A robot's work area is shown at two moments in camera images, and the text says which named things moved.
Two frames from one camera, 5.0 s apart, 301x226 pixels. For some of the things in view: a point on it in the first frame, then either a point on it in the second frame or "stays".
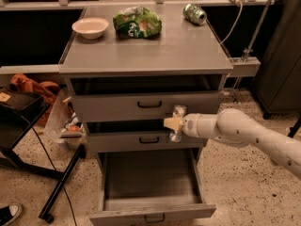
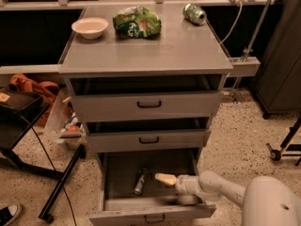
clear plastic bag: x=64 y=122 stays
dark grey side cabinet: x=277 y=88 stays
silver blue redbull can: x=179 y=112 to x=142 y=176
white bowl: x=90 y=27 stays
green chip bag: x=136 y=22 stays
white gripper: x=190 y=125 to x=182 y=185
